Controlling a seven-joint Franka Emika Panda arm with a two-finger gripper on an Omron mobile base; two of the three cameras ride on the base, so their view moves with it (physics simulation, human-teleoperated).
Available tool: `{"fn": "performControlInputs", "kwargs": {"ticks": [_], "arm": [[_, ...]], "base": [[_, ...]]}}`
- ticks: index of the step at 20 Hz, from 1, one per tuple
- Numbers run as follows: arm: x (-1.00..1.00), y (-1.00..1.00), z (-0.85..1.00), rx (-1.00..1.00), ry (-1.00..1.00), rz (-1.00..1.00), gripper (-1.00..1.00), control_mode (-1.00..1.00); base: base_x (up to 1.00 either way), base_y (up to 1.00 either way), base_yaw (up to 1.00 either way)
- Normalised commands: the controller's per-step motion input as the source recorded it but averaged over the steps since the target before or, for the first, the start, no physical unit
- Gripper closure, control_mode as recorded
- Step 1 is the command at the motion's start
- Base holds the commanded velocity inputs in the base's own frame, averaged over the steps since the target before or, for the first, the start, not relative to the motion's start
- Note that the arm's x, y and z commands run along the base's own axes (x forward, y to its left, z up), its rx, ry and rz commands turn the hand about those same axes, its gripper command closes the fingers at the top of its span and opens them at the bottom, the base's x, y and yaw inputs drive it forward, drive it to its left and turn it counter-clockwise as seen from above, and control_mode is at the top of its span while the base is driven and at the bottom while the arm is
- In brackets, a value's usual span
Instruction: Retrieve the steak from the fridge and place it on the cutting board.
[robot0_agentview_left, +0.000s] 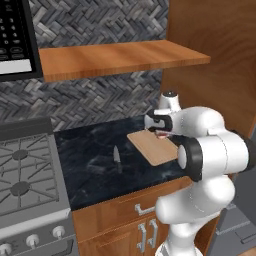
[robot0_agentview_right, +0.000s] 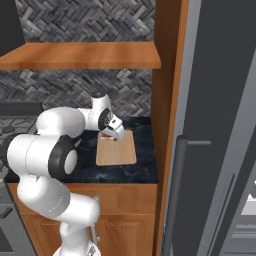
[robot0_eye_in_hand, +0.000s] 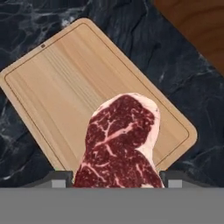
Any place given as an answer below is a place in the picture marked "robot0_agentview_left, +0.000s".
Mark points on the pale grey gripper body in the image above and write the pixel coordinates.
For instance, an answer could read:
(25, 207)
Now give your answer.
(163, 135)

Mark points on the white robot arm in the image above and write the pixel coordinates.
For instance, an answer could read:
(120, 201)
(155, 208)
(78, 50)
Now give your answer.
(206, 156)

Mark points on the wooden cutting board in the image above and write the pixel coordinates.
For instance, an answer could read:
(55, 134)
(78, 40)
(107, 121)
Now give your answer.
(151, 146)

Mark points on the wooden drawer front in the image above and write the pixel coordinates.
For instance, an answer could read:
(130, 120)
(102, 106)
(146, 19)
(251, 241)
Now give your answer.
(110, 210)

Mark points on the tall wooden cabinet panel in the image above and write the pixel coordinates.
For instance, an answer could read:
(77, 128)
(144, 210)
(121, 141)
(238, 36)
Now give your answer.
(213, 50)

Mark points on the wooden cupboard door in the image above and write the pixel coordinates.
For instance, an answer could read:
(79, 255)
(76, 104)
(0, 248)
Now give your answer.
(162, 235)
(110, 243)

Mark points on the grey gas stove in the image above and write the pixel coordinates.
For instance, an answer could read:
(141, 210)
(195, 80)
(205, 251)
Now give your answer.
(30, 180)

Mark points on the white stove knob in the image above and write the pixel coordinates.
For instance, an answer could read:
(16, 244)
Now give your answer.
(5, 248)
(32, 239)
(58, 231)

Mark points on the black microwave oven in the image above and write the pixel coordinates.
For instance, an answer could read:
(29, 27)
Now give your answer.
(16, 36)

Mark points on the wooden wall shelf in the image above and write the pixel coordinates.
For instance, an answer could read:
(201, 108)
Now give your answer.
(116, 60)

